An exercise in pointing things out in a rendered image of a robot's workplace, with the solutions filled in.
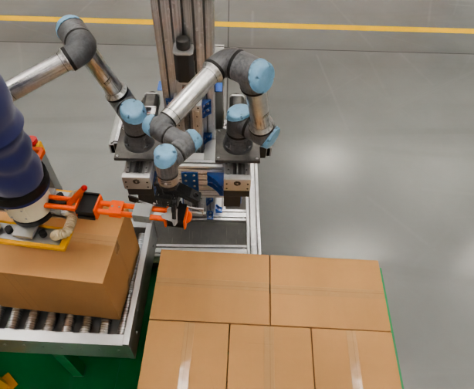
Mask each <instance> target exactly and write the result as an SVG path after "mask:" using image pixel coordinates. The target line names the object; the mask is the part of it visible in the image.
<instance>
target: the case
mask: <svg viewBox="0 0 474 389"><path fill-rule="evenodd" d="M0 221H7V222H14V221H13V219H12V218H10V217H9V216H8V214H7V213H6V212H3V211H0ZM65 223H66V219H64V218H50V219H49V220H48V221H47V222H45V223H43V224H41V225H45V226H52V227H60V228H63V226H64V225H65ZM139 252H140V247H139V245H138V241H137V236H136V234H135V231H134V227H133V223H132V221H131V218H127V217H121V218H114V217H109V215H100V216H99V218H98V219H96V220H95V221H94V220H87V219H80V218H77V221H76V226H75V227H74V229H73V234H72V237H71V239H70V240H69V244H68V246H67V248H66V251H65V252H63V251H56V250H49V249H37V248H30V247H24V246H17V245H4V244H0V305H1V306H5V307H12V308H19V309H26V310H39V311H46V312H53V313H66V314H73V315H80V316H93V317H100V318H107V319H114V320H120V319H121V316H122V312H123V310H124V305H125V302H126V299H127V294H128V291H129V288H130V283H131V280H132V277H133V274H134V270H135V266H136V263H137V258H138V256H139Z"/></svg>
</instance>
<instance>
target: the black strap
mask: <svg viewBox="0 0 474 389"><path fill-rule="evenodd" d="M41 162H42V161H41ZM42 168H43V174H44V176H43V179H42V181H41V183H40V184H39V186H38V187H37V188H36V189H35V190H33V191H31V192H30V193H28V194H26V195H24V196H22V197H17V198H3V197H0V206H1V207H6V208H11V207H18V206H21V205H25V204H28V203H29V202H31V201H34V200H35V199H37V198H38V197H39V196H40V195H41V194H42V193H43V192H44V190H45V189H46V188H47V186H48V183H49V172H48V171H47V169H46V166H45V165H44V163H43V162H42Z"/></svg>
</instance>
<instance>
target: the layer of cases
mask: <svg viewBox="0 0 474 389"><path fill-rule="evenodd" d="M149 319H150V320H149V323H148V328H147V336H146V340H145V345H144V353H143V358H142V363H141V372H140V376H139V381H138V385H137V389H226V379H227V389H402V388H401V381H400V376H399V372H398V364H397V360H396V355H395V351H394V343H393V339H392V334H391V333H390V332H391V326H390V322H389V318H388V310H387V305H386V301H385V297H384V289H383V284H382V280H381V272H380V268H379V263H378V260H362V259H332V258H317V257H302V256H287V255H270V257H269V255H257V254H242V253H227V252H197V251H182V250H167V249H162V250H161V255H160V260H159V265H158V269H157V278H156V283H155V287H154V295H153V300H152V305H151V313H150V318H149ZM228 349H229V362H228ZM227 364H228V378H227Z"/></svg>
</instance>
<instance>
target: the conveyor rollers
mask: <svg viewBox="0 0 474 389"><path fill-rule="evenodd" d="M144 234H145V233H143V232H142V233H139V234H138V237H137V241H138V245H139V247H140V252H139V256H138V258H137V263H136V266H135V270H134V274H133V277H132V280H131V283H130V288H129V291H128V294H127V299H126V302H125V305H124V310H123V312H122V316H121V319H120V322H119V326H118V330H117V334H118V335H124V331H125V327H126V324H127V317H128V313H129V309H130V301H131V298H132V294H133V290H134V283H135V279H136V274H137V268H138V264H139V260H140V256H141V249H142V245H143V241H144ZM5 309H6V307H5V306H1V305H0V322H1V320H2V317H3V314H4V312H5ZM23 310H24V309H19V308H12V312H11V314H10V317H9V318H8V322H7V324H6V327H5V329H14V330H16V329H17V327H18V324H19V321H20V319H21V316H22V312H23ZM40 313H41V311H39V310H30V313H29V316H28V319H27V321H26V324H25V327H24V330H35V329H36V325H37V323H38V320H39V316H40ZM58 315H59V313H53V312H48V314H47V317H46V321H45V324H44V327H43V329H42V330H43V331H54V328H55V325H56V321H57V318H58ZM75 320H76V315H73V314H66V317H65V319H64V322H63V327H62V329H61V332H72V331H73V326H74V323H75ZM93 320H94V317H93V316H84V317H83V322H82V325H81V328H80V333H90V332H91V329H92V325H93ZM111 322H112V319H107V318H102V320H101V323H100V328H99V332H98V333H102V334H109V332H110V326H111Z"/></svg>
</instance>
